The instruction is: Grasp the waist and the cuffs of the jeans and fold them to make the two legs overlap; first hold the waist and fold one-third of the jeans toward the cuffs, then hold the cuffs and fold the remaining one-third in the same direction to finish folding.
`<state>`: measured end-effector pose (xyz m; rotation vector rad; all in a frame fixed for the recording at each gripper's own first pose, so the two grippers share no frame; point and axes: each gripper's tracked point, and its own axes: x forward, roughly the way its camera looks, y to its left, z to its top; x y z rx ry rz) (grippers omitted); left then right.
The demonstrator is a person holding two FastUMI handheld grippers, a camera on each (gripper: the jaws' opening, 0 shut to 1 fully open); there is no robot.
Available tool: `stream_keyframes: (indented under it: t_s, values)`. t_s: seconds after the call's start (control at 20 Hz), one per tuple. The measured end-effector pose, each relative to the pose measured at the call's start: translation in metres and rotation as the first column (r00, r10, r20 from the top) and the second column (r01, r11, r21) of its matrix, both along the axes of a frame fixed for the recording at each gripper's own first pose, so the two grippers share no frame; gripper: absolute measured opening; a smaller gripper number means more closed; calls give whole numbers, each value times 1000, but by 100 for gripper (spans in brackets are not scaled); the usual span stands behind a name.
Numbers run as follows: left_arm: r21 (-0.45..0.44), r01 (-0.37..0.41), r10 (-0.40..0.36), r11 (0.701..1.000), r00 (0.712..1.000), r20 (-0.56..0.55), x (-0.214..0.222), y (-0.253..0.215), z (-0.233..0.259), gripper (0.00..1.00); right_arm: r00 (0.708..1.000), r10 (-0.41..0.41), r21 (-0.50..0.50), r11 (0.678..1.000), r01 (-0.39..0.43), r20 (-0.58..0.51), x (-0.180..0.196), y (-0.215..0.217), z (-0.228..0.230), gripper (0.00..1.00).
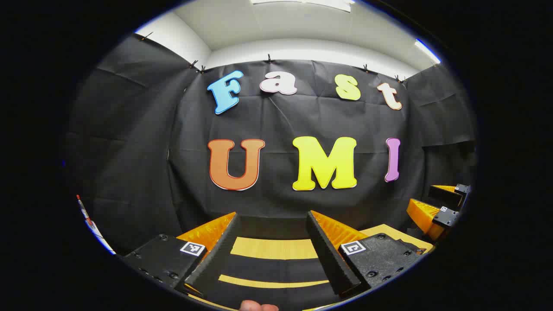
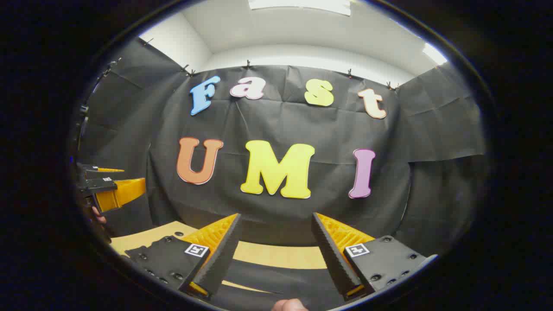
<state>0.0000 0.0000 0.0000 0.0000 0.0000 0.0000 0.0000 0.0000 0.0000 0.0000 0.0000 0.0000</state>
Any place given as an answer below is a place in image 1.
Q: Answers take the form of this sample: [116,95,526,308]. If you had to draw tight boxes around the black backdrop cloth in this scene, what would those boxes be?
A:
[65,34,478,255]

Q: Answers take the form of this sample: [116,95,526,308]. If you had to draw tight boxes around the ceiling light panel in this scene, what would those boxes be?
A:
[251,0,356,13]

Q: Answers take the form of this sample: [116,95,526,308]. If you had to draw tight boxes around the thin red and white pole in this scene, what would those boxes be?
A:
[77,194,116,255]

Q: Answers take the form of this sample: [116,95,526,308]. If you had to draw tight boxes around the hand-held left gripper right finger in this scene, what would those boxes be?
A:
[307,210,427,298]

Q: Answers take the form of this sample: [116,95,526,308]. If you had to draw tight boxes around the row of black backdrop clips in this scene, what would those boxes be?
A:
[140,32,407,83]

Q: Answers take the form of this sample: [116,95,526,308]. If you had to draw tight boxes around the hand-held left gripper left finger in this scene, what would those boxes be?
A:
[122,212,241,299]

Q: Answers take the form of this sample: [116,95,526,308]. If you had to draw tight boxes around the dark grey jeans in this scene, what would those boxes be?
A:
[190,253,346,311]

